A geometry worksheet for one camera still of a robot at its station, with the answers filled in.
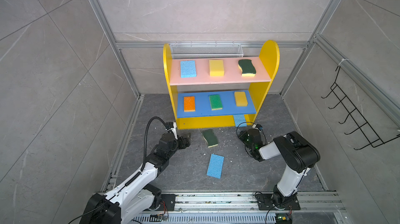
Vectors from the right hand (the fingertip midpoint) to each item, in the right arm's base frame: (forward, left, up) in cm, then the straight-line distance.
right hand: (241, 131), depth 99 cm
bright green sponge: (+12, +16, +15) cm, 25 cm away
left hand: (-8, +33, +13) cm, 37 cm away
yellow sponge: (+14, 0, +16) cm, 21 cm away
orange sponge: (+10, +33, +16) cm, 38 cm away
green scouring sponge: (-5, +20, 0) cm, 20 cm away
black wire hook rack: (-21, -43, +31) cm, 57 cm away
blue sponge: (+8, 0, +1) cm, 9 cm away
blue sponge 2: (-22, +18, +1) cm, 28 cm away
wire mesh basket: (+39, +27, +34) cm, 59 cm away
